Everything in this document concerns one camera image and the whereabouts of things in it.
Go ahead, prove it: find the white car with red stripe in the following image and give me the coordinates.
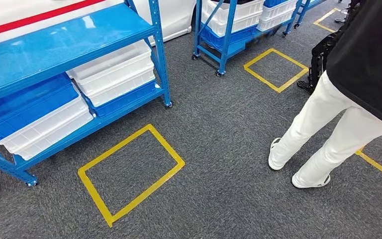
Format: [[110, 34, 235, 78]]
[[0, 0, 197, 49]]

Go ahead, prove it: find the black legged robot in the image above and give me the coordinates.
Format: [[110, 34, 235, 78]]
[[297, 29, 345, 95]]

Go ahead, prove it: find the white plastic crate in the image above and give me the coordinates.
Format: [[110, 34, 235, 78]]
[[201, 0, 265, 37], [76, 66, 156, 107], [0, 96, 95, 162], [66, 40, 154, 85], [257, 0, 299, 32]]

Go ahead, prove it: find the blue metal shelf rack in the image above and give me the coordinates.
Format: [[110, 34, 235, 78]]
[[191, 0, 305, 77], [0, 0, 174, 187], [294, 0, 327, 29]]

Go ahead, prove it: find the person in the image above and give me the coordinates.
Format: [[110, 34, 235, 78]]
[[268, 0, 382, 189]]

